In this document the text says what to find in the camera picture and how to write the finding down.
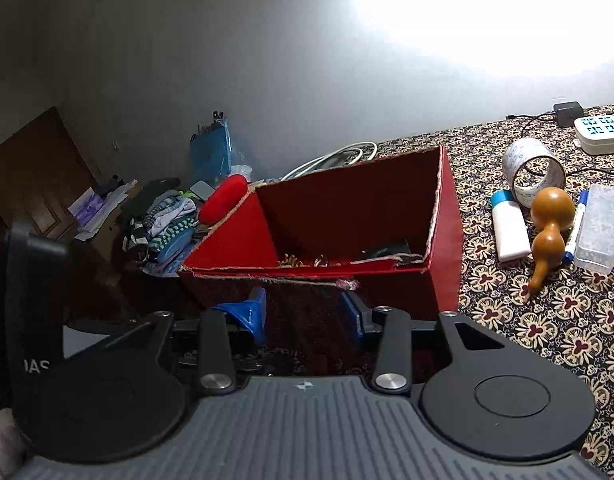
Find pile of clothes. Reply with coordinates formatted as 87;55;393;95
121;177;202;277

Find white power strip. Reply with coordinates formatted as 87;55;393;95
573;115;614;156

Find small white device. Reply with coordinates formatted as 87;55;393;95
189;180;218;204

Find clear plastic case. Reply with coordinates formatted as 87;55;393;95
573;183;614;275

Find thin black cable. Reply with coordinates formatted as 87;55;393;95
507;112;614;181

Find coiled white cable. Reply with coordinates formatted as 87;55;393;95
281;141;378;182

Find black power adapter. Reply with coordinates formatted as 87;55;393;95
553;102;584;128

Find brown wooden gourd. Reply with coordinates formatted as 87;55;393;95
527;186;576;304

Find black card reader device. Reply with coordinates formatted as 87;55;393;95
362;242;424;264

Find blue marker pen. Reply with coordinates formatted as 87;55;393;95
562;191;590;266

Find red cardboard box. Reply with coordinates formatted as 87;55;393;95
177;146;462;322

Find brown wooden door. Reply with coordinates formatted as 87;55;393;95
0;106;96;243

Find white bottle with blue cap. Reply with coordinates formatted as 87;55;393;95
491;190;532;262

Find floral patterned tablecloth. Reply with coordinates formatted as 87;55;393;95
376;105;614;477

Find blue oval case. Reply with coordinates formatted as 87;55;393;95
157;232;194;266

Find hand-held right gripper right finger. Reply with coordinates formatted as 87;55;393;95
339;291;508;395

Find red plush cushion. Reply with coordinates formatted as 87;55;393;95
198;174;250;225

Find printed white tape roll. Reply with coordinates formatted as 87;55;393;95
503;138;566;209

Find blue bag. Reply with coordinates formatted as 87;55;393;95
189;110;233;181

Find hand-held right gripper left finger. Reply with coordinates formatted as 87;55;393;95
104;287;268;395

